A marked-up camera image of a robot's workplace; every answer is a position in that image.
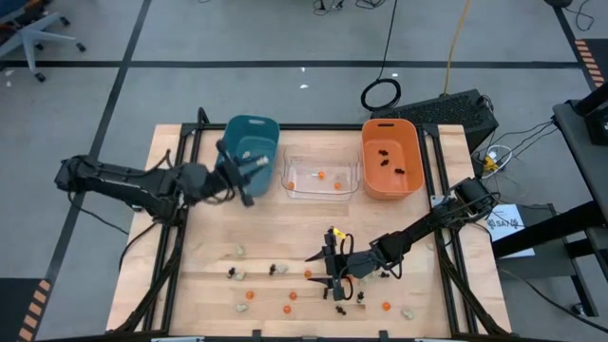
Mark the black cable bundle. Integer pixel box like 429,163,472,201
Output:
311,0,389,11

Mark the black coiled floor cable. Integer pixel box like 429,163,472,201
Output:
359,0,403,113

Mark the white paper sheet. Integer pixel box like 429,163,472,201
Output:
483,203,537,260

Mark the black side table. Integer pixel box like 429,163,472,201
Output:
491,97,608,333

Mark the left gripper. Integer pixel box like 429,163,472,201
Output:
208,139,270,209

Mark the black computer tower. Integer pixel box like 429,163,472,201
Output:
370,88,500,153

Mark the orange plastic bin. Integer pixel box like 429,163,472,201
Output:
361,118,426,201

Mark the blue office chair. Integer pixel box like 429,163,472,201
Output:
0,0,87,83

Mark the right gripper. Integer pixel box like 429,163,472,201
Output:
304,226,380,303

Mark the teal plastic bin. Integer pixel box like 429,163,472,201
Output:
213,114,281,198

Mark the yellow floor cable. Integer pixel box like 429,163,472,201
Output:
442,0,472,96

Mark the clear plastic bin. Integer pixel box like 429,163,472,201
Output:
280,144,361,201

